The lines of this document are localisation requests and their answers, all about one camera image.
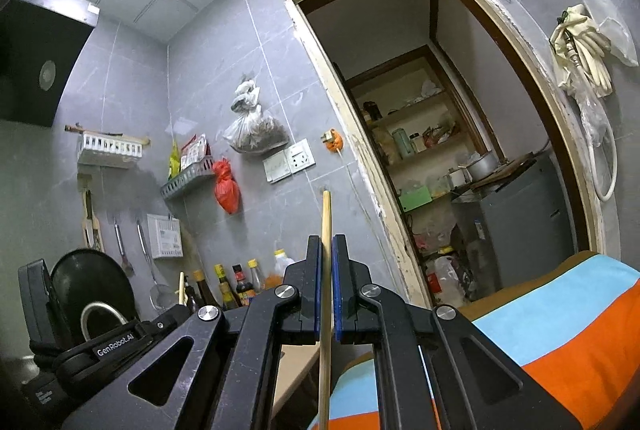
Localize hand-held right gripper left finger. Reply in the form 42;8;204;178
60;235;322;430

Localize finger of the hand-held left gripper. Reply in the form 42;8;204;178
142;305;198;343

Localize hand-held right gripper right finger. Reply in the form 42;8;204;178
331;234;581;430

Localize dark sauce bottle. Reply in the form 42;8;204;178
192;270;217;309

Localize large dark liquid jug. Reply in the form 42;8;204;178
262;249;297;291

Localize yellow cap sauce bottle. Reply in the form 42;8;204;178
213;263;242;311
248;259;265;295

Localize red cap sauce bottle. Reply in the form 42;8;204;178
230;263;257;307

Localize metal spatula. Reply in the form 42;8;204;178
112;217;136;279

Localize black wok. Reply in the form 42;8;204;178
50;248;139;352

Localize white plastic bag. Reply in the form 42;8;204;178
424;255;468;305

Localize green box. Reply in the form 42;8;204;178
398;186;434;213

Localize wooden tongs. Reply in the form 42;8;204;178
76;174;106;253

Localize red plastic bag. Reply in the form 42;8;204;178
212;158;242;216

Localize yellow packet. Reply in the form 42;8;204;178
167;139;181;181

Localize green cup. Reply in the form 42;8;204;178
392;128;414;161

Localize red and white packets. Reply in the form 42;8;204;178
179;134;209;171

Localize clear bag of dried goods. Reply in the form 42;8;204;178
222;78;291;156

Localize grey refrigerator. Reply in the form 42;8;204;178
451;152;579;307

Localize metal pot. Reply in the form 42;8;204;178
466;151;502;184

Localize light blue cloth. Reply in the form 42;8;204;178
306;254;640;430

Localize orange cloth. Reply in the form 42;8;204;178
307;276;640;430

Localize black range hood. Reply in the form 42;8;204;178
0;0;102;129

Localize white wall box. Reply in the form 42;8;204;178
146;213;184;261

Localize white wall socket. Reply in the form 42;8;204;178
263;138;316;185

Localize grey wall shelf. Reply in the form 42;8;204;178
159;157;216;201

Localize orange wall plug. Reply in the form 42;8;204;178
319;129;346;155

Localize white wall rack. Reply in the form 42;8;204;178
76;132;144;169

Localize white hose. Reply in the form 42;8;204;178
549;2;619;203

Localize clear plastic wall bag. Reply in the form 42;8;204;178
554;0;640;67

